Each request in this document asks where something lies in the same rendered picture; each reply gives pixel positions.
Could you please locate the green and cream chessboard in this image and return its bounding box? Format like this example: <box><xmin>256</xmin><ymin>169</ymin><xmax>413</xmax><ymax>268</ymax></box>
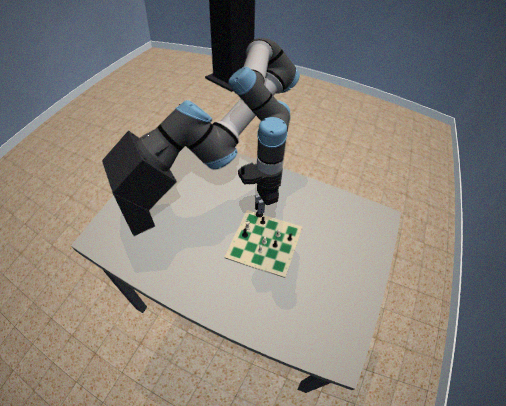
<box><xmin>225</xmin><ymin>210</ymin><xmax>302</xmax><ymax>278</ymax></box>

